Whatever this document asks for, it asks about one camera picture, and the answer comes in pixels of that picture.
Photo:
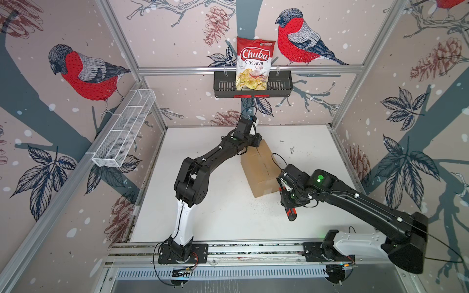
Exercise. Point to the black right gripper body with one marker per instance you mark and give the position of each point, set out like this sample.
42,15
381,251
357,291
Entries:
290,198

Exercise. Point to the red black utility knife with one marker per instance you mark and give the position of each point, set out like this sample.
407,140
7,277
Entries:
291,214

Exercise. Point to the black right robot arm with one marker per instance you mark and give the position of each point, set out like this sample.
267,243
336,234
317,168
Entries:
406,234

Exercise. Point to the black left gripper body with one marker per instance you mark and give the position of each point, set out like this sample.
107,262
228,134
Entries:
251,141

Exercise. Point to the brown cardboard express box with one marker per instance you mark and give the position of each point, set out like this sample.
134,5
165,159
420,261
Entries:
260,170

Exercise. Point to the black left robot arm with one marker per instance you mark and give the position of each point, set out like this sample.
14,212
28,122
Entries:
191,185

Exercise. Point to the black wire wall basket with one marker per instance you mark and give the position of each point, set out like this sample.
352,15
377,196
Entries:
280,84

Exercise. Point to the white mesh wall shelf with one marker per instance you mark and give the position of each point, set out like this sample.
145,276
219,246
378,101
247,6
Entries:
119,140

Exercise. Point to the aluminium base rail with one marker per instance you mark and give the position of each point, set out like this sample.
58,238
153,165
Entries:
239,261

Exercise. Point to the Chuba cassava chips bag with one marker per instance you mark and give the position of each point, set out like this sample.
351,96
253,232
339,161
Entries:
254,58

